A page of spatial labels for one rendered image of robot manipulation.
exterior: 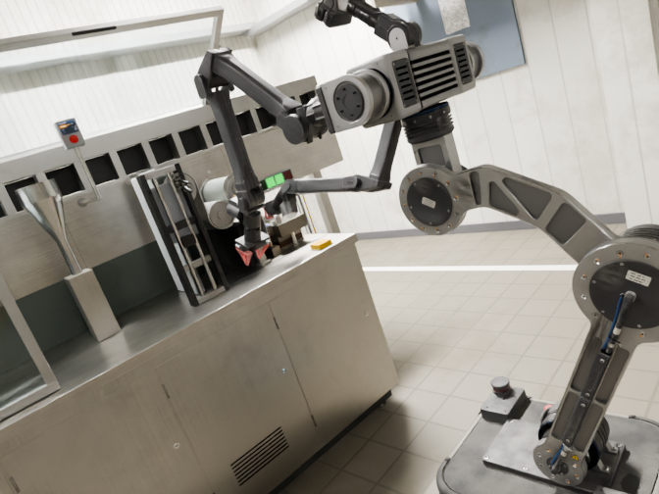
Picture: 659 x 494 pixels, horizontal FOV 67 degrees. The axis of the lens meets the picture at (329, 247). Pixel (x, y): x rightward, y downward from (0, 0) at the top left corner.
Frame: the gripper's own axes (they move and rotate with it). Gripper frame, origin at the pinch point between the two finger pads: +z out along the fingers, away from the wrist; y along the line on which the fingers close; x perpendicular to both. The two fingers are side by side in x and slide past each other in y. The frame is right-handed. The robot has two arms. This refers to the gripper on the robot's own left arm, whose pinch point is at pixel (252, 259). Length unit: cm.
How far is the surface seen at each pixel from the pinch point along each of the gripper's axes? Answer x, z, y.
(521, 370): 81, 74, -99
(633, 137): 65, 6, -269
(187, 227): -37.3, 4.4, 0.4
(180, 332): -8.3, 22.7, 26.8
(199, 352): -4.8, 33.4, 22.4
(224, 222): -41.5, 12.8, -20.8
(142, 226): -76, 23, -1
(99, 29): -78, -61, 1
